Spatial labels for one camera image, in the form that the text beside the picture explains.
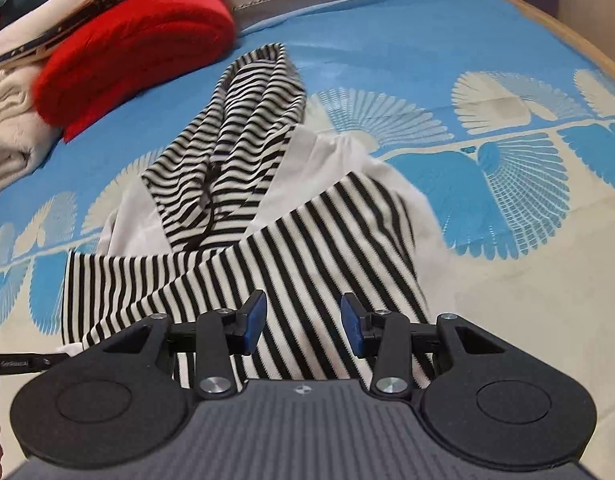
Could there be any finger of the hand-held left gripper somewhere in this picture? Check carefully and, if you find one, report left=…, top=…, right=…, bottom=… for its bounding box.
left=0, top=352, right=71, bottom=386

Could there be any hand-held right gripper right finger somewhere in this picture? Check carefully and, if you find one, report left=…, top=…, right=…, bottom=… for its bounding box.
left=340, top=292, right=514, bottom=402

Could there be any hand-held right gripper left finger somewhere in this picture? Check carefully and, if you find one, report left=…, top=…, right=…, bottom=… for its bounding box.
left=85, top=289, right=267, bottom=402

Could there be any black white striped hooded top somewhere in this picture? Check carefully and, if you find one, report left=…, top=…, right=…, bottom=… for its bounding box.
left=62, top=42, right=449, bottom=392

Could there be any cream folded blanket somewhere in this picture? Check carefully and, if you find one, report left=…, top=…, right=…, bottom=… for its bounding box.
left=0, top=67, right=64, bottom=199

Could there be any red folded blanket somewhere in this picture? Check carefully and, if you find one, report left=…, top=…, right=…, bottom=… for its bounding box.
left=32, top=0, right=239, bottom=144

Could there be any blue patterned bed sheet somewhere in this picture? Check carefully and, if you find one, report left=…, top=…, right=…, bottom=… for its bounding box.
left=0, top=0, right=615, bottom=480

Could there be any black studded belt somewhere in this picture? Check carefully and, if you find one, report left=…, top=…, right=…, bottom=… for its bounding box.
left=0, top=0, right=141, bottom=66

